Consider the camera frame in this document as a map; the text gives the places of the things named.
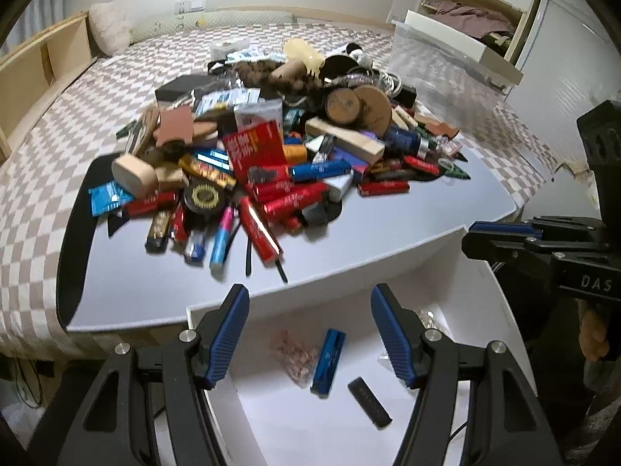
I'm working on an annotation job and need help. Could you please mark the grey curtain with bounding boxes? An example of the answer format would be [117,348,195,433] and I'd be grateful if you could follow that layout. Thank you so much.
[10,0,69,49]

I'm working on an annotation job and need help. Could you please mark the wooden bedside shelf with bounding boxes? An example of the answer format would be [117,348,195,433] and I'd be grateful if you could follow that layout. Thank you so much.
[0,12,98,156]

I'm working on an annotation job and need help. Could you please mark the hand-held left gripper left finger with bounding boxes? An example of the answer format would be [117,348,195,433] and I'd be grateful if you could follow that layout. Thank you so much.
[31,284,250,466]

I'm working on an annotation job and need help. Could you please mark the brown leather sheath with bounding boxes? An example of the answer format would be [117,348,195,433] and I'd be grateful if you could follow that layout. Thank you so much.
[158,107,195,149]
[417,116,459,139]

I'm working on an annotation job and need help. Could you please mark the round black and gold tin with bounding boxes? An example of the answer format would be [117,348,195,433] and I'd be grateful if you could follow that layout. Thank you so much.
[184,182,224,214]

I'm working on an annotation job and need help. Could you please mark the person's right hand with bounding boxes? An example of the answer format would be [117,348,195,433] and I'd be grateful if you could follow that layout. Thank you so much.
[579,301,611,362]

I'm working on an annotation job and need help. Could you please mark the beige oval case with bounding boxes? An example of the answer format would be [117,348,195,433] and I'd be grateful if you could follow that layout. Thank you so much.
[111,153,157,197]

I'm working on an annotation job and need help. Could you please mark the pile of assorted lighters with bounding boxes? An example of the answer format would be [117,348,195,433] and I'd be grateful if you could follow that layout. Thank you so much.
[123,148,440,273]

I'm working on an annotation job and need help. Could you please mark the black rectangular box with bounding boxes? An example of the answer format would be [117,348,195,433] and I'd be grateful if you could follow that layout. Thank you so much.
[395,82,418,108]

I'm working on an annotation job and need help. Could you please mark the cardboard tube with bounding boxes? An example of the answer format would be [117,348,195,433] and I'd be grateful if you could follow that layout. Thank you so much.
[271,61,306,85]

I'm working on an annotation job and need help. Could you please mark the white container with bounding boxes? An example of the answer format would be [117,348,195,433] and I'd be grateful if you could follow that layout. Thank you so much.
[187,223,539,466]

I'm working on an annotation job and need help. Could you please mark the clear storage box white lid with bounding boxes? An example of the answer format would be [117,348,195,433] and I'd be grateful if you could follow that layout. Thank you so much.
[390,10,525,122]

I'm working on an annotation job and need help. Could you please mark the flat black case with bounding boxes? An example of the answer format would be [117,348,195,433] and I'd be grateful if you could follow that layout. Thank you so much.
[155,76,205,103]

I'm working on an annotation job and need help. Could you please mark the clear candy bag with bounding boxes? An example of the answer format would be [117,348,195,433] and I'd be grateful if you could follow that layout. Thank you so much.
[269,330,318,389]

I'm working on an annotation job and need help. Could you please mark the round wooden disc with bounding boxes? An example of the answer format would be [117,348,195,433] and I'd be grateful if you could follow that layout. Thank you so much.
[352,85,393,134]

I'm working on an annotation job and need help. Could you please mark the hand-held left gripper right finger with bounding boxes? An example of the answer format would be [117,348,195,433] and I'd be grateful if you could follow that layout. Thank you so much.
[371,283,566,466]

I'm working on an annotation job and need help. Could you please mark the small white box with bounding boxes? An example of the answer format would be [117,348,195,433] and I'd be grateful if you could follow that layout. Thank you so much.
[323,175,352,202]

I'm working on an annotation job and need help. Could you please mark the fluffy white pillow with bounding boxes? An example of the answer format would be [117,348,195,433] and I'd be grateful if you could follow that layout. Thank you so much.
[88,2,132,56]

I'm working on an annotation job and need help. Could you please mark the white printed pouch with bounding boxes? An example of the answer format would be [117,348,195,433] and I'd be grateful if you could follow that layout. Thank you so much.
[234,99,283,129]

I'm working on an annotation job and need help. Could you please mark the round dark tin wooden lid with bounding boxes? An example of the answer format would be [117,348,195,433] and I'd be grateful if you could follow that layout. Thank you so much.
[325,88,362,124]

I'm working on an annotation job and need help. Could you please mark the pile of pink clothes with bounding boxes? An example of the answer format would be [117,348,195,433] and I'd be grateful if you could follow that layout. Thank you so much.
[434,1,515,40]

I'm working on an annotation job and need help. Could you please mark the white ribbed sliding door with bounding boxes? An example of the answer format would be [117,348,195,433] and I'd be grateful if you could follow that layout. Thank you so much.
[505,0,621,166]

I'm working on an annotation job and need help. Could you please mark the black lighter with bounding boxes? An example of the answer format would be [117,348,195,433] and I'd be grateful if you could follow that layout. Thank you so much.
[348,377,393,430]

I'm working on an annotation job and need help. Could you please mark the open wardrobe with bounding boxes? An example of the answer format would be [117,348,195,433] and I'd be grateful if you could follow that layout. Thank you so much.
[420,0,541,64]

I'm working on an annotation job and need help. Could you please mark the violet blue box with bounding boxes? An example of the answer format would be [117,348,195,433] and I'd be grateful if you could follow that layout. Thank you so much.
[332,150,369,173]

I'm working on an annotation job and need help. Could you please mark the light wooden block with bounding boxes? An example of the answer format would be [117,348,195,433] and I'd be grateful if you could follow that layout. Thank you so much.
[305,117,386,166]

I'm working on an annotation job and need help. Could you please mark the pale yellow plastic piece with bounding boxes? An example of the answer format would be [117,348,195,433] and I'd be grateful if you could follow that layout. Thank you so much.
[284,39,326,76]

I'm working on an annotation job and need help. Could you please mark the blue sachet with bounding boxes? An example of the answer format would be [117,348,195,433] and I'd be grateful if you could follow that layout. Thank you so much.
[88,182,134,217]

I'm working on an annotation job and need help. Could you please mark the blue tube with pink cap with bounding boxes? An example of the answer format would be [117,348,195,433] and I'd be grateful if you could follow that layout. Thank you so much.
[210,206,238,273]

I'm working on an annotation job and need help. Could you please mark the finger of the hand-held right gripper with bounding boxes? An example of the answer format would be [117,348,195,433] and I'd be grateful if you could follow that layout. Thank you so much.
[470,217,609,243]
[461,236,612,273]

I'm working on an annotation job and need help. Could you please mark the dark blue bottle silver cap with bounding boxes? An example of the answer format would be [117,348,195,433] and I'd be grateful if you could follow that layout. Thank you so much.
[383,126,432,158]

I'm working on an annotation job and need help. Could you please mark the blue and white packets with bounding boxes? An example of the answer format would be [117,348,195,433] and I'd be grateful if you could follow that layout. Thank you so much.
[196,88,258,112]

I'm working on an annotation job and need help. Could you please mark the red foil packet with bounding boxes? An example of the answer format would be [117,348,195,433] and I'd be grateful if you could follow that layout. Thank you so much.
[223,122,287,180]

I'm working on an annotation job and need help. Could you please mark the blue lighter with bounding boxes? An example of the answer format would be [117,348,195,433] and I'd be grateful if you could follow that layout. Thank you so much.
[310,329,347,395]

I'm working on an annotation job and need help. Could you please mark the brown furry toy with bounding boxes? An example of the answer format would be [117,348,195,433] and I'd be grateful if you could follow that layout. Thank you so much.
[233,58,321,93]

